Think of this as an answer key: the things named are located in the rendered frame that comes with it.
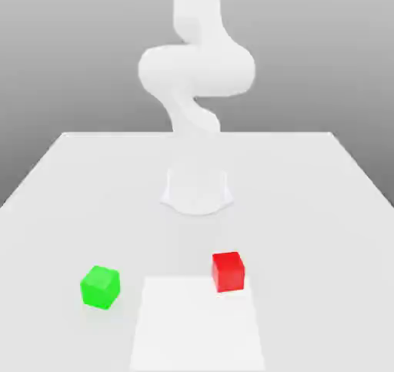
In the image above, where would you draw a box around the small red cube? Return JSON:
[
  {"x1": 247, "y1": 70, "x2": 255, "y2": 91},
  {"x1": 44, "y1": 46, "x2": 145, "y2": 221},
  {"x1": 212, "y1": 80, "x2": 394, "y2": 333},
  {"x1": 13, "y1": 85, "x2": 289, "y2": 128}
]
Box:
[{"x1": 211, "y1": 250, "x2": 246, "y2": 293}]

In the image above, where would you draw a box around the small green cube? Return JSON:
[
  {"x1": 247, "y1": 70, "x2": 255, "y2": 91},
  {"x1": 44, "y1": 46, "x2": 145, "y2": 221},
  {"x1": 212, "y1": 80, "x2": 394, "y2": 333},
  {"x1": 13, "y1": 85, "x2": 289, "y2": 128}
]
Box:
[{"x1": 79, "y1": 265, "x2": 122, "y2": 311}]

